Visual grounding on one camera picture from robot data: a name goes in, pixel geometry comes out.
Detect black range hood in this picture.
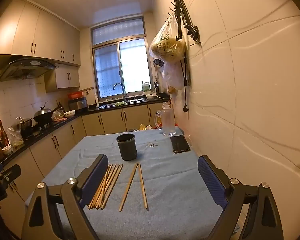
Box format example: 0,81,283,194
0,57,58,82

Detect black kitchen countertop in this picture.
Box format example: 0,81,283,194
0,94,170,165

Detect steel kitchen sink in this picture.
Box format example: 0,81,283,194
97,97,144,109

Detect black cable with plug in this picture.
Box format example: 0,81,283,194
180,60,190,112

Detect beige base cabinets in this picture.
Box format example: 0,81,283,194
0,102,175,205

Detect black wok with lid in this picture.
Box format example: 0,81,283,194
33,102,63,124

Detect chrome sink faucet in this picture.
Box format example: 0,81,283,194
113,83,127,102

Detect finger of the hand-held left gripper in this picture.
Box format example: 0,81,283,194
0,162,22,188

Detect steel countertop appliance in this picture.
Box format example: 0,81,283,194
69,97,88,111

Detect black gas stove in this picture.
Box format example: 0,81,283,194
22,121,53,140

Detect steel cooking pot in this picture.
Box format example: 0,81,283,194
16,117,33,132

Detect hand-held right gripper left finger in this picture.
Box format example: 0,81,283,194
21,154,109,240

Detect clear glass pitcher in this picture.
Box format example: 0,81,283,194
154,109,177,137

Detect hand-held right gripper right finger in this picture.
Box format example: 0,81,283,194
197,155,284,240

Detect black smartphone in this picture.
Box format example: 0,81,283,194
170,135,191,154

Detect black wall hook rack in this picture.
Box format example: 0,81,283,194
165,0,200,47

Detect clear plastic bag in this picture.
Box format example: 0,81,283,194
6,127,24,147

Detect kitchen window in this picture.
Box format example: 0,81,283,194
91,16,153,103

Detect small beige wall cabinet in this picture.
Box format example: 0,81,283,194
45,65,80,93

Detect black plastic cup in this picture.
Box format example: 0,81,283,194
116,133,138,161

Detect beige upper wall cabinets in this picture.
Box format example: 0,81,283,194
0,0,81,67

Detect bundle of wooden chopsticks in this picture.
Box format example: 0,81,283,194
87,164,124,210

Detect yellow hanging plastic bag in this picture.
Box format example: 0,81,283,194
149,14,186,62

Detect long wooden chopstick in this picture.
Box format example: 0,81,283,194
118,163,139,212
138,163,149,211

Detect white hanging plastic bag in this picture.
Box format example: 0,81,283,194
161,60,185,90

